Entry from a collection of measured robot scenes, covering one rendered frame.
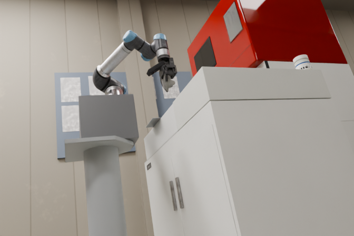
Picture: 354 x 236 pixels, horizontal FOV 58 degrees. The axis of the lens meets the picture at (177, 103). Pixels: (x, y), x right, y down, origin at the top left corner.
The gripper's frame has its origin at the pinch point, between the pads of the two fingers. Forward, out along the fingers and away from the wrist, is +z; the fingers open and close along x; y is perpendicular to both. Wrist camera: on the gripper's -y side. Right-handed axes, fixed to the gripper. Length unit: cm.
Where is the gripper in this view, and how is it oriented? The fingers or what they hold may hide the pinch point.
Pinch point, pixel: (165, 89)
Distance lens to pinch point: 174.6
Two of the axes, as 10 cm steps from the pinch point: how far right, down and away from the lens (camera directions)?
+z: 1.7, 9.1, -3.7
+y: 9.2, -0.2, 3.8
